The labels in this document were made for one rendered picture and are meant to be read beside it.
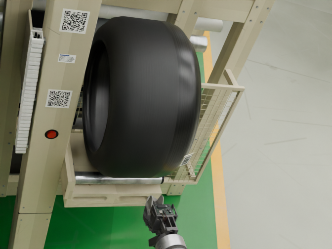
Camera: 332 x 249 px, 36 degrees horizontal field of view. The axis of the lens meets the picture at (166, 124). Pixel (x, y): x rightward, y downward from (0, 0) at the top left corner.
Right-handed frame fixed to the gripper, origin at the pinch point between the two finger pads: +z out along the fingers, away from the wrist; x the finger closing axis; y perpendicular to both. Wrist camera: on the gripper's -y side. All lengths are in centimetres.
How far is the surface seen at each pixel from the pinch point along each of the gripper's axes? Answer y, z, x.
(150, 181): -7.5, 17.0, -6.5
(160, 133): 26.4, 2.5, 2.9
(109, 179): -6.7, 17.3, 9.6
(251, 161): -86, 120, -129
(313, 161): -86, 121, -182
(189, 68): 43.4, 14.2, -5.8
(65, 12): 56, 17, 35
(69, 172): -3.1, 17.1, 24.6
